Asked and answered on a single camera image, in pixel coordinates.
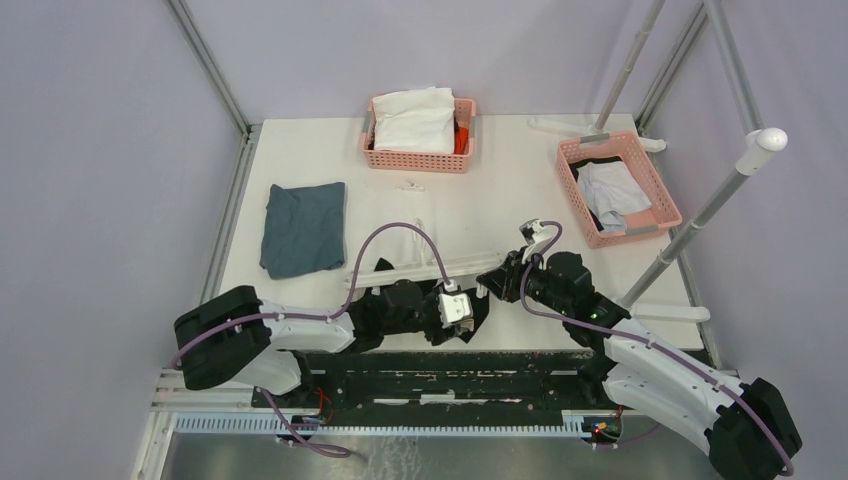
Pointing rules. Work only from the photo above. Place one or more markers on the black underwear beige waistband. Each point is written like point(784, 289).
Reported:
point(466, 330)

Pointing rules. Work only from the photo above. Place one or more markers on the white clip hanger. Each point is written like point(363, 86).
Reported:
point(430, 264)

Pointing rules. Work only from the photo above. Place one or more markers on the folded blue-grey cloth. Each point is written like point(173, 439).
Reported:
point(303, 230)

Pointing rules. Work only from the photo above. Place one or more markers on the white crumpled cloth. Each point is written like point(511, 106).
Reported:
point(417, 121)

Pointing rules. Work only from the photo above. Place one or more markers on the pink basket with underwear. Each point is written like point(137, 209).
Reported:
point(654, 222)

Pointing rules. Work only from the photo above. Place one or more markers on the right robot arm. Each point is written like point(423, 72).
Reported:
point(745, 429)

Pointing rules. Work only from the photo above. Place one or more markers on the small white loose clip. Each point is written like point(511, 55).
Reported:
point(411, 186)

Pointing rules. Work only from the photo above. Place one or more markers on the light grey underwear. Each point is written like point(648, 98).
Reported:
point(610, 191)

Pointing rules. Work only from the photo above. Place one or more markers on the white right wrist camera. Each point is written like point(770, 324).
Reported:
point(537, 236)

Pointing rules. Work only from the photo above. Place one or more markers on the metal drying rack stand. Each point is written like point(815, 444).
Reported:
point(762, 143)

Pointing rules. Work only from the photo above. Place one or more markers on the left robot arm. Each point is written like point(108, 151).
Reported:
point(238, 337)

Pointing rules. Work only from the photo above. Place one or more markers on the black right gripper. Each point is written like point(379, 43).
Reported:
point(504, 281)

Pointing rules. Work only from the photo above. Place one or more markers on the pink basket with white cloth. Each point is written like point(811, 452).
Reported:
point(465, 117)

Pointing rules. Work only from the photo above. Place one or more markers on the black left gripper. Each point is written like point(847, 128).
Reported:
point(435, 334)

